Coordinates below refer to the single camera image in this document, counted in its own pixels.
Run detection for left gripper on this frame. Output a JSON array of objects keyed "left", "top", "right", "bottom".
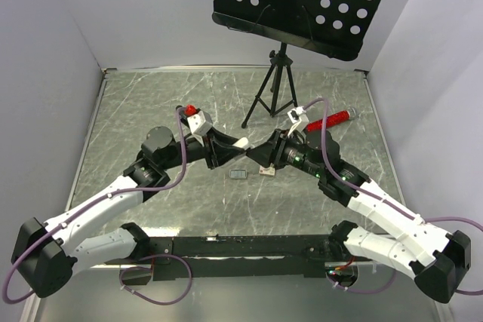
[{"left": 160, "top": 127, "right": 245, "bottom": 170}]

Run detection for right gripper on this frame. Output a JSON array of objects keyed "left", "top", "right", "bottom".
[{"left": 245, "top": 128, "right": 324, "bottom": 179}]

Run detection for white staple box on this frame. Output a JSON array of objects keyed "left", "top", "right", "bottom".
[{"left": 259, "top": 166, "right": 275, "bottom": 176}]

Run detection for white stapler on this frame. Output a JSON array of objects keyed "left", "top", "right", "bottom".
[{"left": 232, "top": 137, "right": 251, "bottom": 150}]

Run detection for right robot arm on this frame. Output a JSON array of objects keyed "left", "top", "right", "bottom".
[{"left": 247, "top": 129, "right": 471, "bottom": 303}]

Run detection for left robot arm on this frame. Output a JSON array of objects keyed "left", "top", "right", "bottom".
[{"left": 11, "top": 127, "right": 250, "bottom": 298}]

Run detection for red glitter tube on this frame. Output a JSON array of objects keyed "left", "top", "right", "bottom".
[{"left": 306, "top": 107, "right": 358, "bottom": 132}]

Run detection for black tripod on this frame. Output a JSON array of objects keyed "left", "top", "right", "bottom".
[{"left": 241, "top": 42, "right": 298, "bottom": 129}]

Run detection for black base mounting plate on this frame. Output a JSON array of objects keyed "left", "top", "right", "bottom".
[{"left": 103, "top": 234, "right": 373, "bottom": 282}]

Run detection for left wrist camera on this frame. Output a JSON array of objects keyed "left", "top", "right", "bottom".
[{"left": 182, "top": 105, "right": 213, "bottom": 136}]

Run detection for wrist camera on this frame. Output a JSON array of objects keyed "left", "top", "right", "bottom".
[
  {"left": 287, "top": 106, "right": 309, "bottom": 134},
  {"left": 182, "top": 105, "right": 213, "bottom": 136}
]

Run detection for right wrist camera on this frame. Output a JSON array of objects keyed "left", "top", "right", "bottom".
[{"left": 287, "top": 106, "right": 309, "bottom": 134}]

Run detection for aluminium rail frame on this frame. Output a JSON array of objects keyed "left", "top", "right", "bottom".
[{"left": 22, "top": 234, "right": 435, "bottom": 319}]

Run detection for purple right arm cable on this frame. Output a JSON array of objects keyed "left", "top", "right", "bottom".
[{"left": 300, "top": 97, "right": 483, "bottom": 296}]

